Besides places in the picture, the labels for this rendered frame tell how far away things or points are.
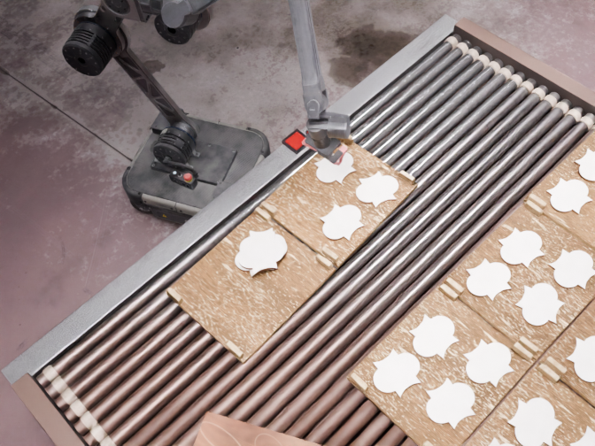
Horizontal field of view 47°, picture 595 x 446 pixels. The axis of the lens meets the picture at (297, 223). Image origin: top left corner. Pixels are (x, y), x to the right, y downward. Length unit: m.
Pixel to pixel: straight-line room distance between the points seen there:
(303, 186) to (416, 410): 0.83
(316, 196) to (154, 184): 1.20
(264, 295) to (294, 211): 0.32
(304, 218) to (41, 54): 2.61
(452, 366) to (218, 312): 0.71
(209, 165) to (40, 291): 1.00
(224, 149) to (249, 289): 1.31
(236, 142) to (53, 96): 1.28
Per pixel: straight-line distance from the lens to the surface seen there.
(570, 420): 2.07
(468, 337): 2.09
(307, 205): 2.29
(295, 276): 2.15
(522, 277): 2.21
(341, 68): 3.99
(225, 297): 2.15
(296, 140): 2.46
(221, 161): 3.29
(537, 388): 2.08
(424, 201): 2.33
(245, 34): 4.24
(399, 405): 2.00
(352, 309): 2.12
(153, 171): 3.36
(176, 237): 2.31
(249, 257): 2.15
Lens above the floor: 2.84
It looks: 58 degrees down
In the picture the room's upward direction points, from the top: 7 degrees counter-clockwise
